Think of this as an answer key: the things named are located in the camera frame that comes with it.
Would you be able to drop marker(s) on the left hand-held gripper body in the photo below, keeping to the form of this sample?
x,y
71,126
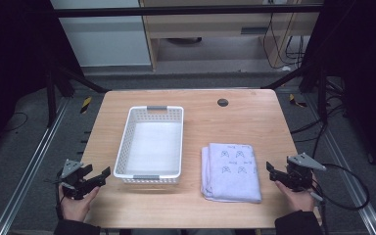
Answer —
x,y
73,182

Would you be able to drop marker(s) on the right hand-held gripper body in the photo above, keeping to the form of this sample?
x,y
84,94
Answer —
x,y
298,176

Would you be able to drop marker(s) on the lavender towel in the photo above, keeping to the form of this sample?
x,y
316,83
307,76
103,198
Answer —
x,y
231,173

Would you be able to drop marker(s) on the white plastic basket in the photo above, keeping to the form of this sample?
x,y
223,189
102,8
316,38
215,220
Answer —
x,y
150,147

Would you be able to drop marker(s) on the person's right hand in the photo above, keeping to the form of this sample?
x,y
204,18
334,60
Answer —
x,y
298,200

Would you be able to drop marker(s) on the person's left hand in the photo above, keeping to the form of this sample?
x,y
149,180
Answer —
x,y
76,207

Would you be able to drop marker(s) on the yellow black tape strip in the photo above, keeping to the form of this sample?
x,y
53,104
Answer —
x,y
296,101
85,104

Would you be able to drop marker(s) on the black metal stand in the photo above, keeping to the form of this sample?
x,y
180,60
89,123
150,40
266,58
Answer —
x,y
62,81
310,78

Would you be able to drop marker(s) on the black curtain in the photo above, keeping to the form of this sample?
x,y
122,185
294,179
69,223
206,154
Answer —
x,y
362,65
13,58

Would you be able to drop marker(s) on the white cabinet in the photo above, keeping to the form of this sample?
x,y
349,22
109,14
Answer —
x,y
104,39

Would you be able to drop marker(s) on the wooden desk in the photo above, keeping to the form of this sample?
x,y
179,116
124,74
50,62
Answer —
x,y
209,26

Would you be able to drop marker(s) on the black horizontal bar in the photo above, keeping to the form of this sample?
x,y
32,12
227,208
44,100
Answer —
x,y
182,11

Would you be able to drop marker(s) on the aluminium floor rail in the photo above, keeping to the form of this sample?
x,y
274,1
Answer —
x,y
349,176
32,163

